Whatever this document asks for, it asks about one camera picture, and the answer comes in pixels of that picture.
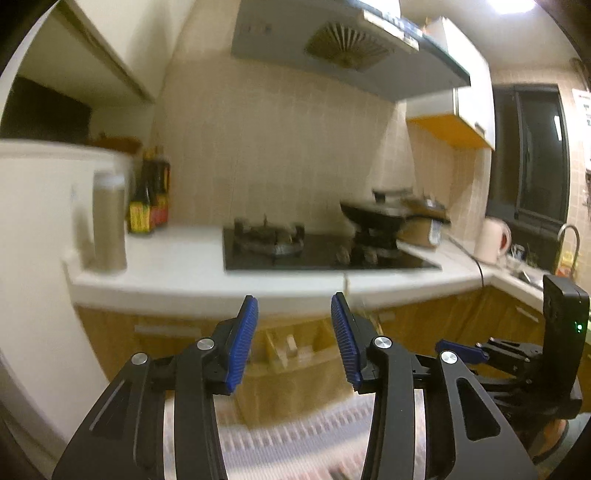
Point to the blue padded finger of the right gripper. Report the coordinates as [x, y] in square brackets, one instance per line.
[468, 354]

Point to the yellow woven utensil basket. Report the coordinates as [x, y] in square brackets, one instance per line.
[294, 369]

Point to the black camera box green light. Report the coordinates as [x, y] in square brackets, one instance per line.
[566, 312]

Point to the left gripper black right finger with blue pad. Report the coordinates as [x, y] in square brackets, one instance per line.
[432, 418]

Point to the wooden cabinet drawer front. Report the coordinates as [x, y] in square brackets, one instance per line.
[116, 336]

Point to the black wok pan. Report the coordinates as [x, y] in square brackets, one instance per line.
[386, 212]

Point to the white electric kettle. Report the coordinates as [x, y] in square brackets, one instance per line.
[493, 242]

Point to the black gas stove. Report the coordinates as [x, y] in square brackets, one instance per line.
[271, 247]

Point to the white refrigerator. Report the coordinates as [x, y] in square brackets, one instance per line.
[49, 374]

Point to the dark soy sauce bottle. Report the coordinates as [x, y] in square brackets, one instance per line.
[158, 173]

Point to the white upper wall cabinet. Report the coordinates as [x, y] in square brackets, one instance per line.
[463, 117]

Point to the dark window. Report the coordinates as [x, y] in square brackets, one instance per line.
[530, 170]

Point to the steel thermos bottle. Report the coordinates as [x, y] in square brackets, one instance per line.
[108, 212]

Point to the metal sink faucet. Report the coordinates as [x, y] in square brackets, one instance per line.
[569, 242]

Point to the brown rice cooker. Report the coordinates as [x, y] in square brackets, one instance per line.
[424, 222]

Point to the grey range hood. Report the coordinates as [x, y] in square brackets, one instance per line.
[366, 44]

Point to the striped woven table cloth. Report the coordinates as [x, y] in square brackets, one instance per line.
[331, 443]

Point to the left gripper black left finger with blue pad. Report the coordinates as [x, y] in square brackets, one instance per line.
[156, 418]

